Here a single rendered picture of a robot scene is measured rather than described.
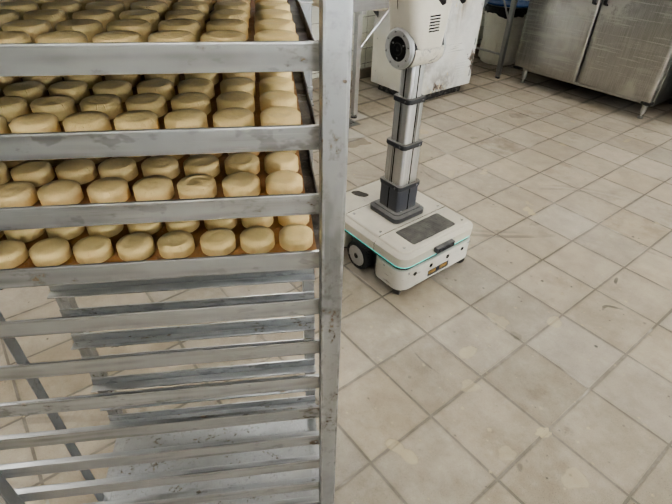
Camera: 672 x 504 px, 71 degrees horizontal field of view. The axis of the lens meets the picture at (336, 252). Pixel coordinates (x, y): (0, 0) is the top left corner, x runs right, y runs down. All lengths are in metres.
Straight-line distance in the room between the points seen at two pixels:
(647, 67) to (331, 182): 4.58
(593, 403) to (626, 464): 0.25
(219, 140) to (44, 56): 0.18
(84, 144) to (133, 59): 0.11
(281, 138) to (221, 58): 0.11
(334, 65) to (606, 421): 1.83
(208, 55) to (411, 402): 1.60
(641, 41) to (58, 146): 4.77
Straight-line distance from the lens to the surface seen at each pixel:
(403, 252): 2.17
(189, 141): 0.57
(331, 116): 0.52
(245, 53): 0.53
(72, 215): 0.65
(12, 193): 0.72
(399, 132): 2.23
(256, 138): 0.56
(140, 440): 1.73
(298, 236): 0.68
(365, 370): 1.99
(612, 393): 2.23
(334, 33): 0.50
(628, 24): 5.07
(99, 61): 0.56
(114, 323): 0.76
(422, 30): 2.04
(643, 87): 5.05
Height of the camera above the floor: 1.55
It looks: 37 degrees down
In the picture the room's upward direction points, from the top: 2 degrees clockwise
